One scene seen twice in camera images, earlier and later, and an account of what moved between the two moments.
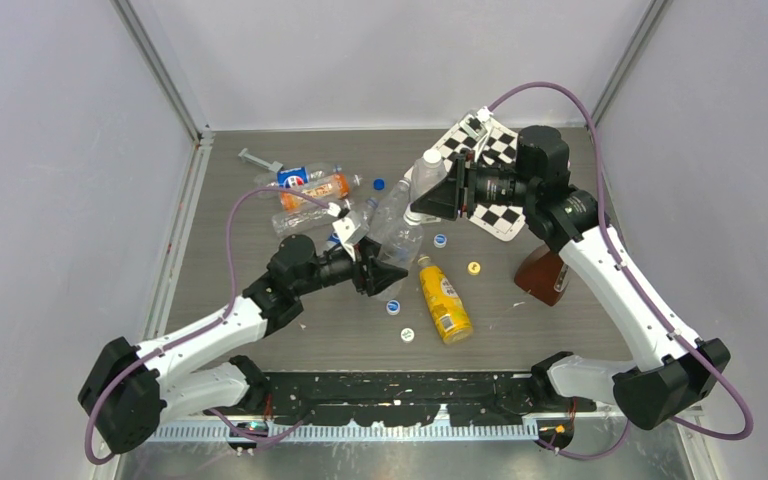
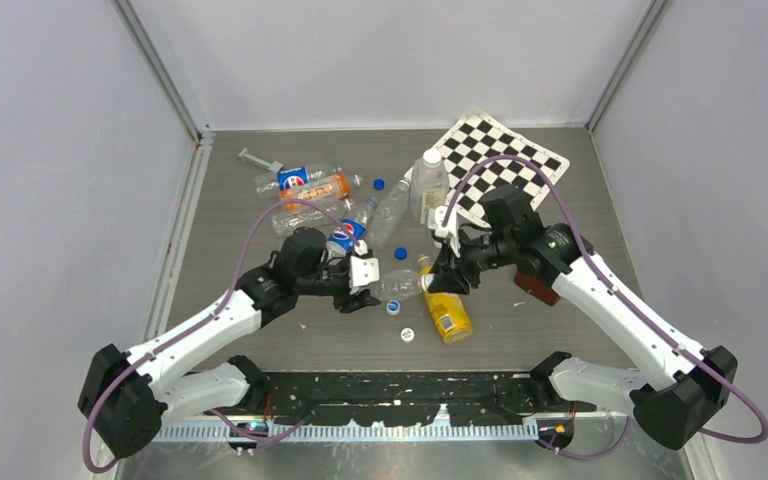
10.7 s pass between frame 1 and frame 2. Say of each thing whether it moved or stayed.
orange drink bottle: stayed
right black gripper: moved
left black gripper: moved
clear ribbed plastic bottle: moved
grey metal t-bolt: stayed
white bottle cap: stayed
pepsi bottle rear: stayed
